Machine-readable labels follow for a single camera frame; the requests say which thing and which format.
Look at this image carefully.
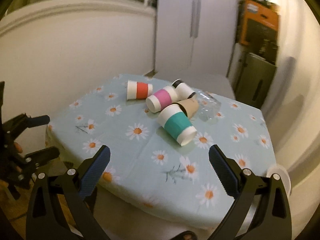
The teal banded paper cup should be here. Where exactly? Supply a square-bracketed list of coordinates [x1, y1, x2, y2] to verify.
[157, 103, 197, 146]

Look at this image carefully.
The red banded paper cup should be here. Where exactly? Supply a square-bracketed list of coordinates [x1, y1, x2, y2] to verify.
[126, 80, 153, 100]

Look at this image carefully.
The pink banded paper cup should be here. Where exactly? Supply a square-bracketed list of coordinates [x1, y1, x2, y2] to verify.
[146, 86, 178, 113]

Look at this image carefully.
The clear glass cup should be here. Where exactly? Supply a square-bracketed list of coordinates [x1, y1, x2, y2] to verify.
[197, 91, 221, 121]

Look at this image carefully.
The brown kraft paper cup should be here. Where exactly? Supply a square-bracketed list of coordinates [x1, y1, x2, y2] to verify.
[177, 98, 199, 119]

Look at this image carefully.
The black banded paper cup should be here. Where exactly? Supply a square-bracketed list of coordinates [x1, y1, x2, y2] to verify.
[171, 79, 196, 100]

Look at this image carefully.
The person left hand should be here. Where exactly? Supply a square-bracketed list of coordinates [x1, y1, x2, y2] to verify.
[14, 142, 23, 154]

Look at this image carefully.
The daisy print tablecloth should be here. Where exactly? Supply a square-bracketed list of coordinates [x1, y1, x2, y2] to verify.
[46, 74, 276, 229]

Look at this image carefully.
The orange cardboard box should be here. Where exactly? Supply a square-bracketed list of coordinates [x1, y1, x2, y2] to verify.
[235, 0, 280, 64]

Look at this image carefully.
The white wardrobe cabinet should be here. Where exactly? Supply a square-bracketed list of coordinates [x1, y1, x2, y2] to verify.
[155, 0, 238, 76]

